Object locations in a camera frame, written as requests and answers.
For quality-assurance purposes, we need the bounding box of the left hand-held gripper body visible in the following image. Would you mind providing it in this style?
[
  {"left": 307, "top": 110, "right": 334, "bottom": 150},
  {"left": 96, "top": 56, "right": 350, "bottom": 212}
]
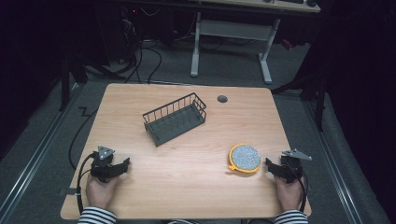
[{"left": 90, "top": 145, "right": 117, "bottom": 184}]

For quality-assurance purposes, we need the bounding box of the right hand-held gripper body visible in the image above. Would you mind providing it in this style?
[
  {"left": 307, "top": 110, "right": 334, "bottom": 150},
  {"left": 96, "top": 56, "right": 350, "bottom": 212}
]
[{"left": 279, "top": 148, "right": 313, "bottom": 184}]

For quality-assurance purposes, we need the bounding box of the person's right hand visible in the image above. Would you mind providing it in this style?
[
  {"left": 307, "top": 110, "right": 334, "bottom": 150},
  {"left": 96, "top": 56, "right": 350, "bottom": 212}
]
[{"left": 273, "top": 175, "right": 304, "bottom": 213}]

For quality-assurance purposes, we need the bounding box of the person's left hand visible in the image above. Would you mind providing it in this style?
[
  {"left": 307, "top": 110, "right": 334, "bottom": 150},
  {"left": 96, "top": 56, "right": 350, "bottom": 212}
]
[{"left": 85, "top": 173, "right": 121, "bottom": 210}]

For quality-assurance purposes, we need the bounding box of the round yellow-rimmed scrubbing sponge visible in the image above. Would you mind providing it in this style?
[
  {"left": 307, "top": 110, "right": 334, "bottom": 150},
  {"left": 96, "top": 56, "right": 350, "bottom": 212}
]
[{"left": 227, "top": 143, "right": 262, "bottom": 175}]

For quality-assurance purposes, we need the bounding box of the black metal stand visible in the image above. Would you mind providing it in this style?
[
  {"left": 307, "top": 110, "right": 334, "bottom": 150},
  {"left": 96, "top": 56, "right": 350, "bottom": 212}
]
[
  {"left": 270, "top": 73, "right": 330, "bottom": 133},
  {"left": 58, "top": 54, "right": 90, "bottom": 112}
]

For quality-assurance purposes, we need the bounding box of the white-legged background desk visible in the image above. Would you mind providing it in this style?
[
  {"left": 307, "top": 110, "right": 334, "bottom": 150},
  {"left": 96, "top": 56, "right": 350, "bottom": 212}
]
[{"left": 190, "top": 0, "right": 322, "bottom": 85}]

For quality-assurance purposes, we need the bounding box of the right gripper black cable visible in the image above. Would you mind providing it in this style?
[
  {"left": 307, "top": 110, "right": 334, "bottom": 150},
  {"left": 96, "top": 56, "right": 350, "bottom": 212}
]
[{"left": 285, "top": 161, "right": 310, "bottom": 214}]

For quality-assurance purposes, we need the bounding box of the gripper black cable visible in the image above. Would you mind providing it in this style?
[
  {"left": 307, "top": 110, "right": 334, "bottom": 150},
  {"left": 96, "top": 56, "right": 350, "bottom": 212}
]
[
  {"left": 285, "top": 161, "right": 310, "bottom": 214},
  {"left": 76, "top": 151, "right": 98, "bottom": 216}
]

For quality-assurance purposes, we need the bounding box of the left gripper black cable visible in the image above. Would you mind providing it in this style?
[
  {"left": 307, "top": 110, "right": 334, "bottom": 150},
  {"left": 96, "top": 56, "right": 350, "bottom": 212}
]
[{"left": 76, "top": 151, "right": 98, "bottom": 216}]

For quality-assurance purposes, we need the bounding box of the black floor cable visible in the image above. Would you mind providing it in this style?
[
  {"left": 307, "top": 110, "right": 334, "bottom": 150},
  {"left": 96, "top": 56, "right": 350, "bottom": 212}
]
[{"left": 67, "top": 106, "right": 99, "bottom": 172}]

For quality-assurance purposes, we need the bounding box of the metal floor rail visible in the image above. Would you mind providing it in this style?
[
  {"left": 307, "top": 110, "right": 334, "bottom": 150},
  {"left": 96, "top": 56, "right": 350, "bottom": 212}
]
[
  {"left": 302, "top": 100, "right": 364, "bottom": 224},
  {"left": 0, "top": 81, "right": 82, "bottom": 218}
]

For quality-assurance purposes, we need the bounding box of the dark wire basket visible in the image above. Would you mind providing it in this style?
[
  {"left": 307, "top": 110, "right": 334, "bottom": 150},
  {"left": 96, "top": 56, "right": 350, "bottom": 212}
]
[{"left": 142, "top": 91, "right": 208, "bottom": 147}]

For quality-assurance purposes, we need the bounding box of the bundle of dark cables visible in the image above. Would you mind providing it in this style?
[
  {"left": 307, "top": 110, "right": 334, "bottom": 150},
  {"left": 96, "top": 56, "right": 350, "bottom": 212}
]
[{"left": 87, "top": 8, "right": 164, "bottom": 85}]

